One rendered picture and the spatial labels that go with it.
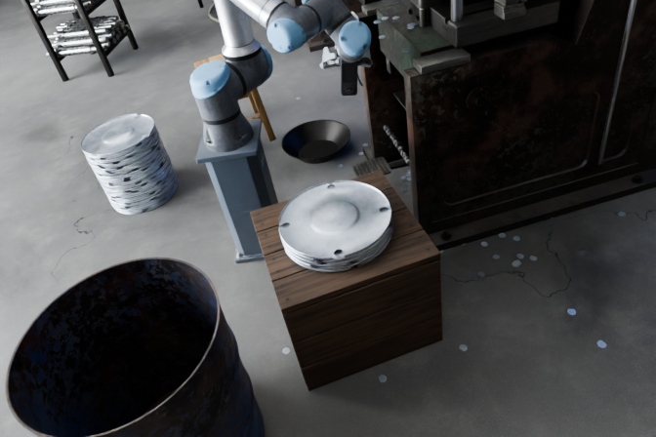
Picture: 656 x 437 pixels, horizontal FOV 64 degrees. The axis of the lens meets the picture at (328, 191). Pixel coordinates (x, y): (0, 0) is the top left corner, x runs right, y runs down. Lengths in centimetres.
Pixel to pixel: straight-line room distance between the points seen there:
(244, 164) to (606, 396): 114
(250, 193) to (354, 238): 50
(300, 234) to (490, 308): 63
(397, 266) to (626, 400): 64
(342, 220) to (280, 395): 51
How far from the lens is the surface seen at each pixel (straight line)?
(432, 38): 158
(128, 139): 217
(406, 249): 130
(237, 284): 180
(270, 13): 123
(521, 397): 148
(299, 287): 125
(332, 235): 129
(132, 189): 221
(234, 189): 166
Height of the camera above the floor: 128
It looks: 38 degrees down
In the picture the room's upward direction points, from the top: 11 degrees counter-clockwise
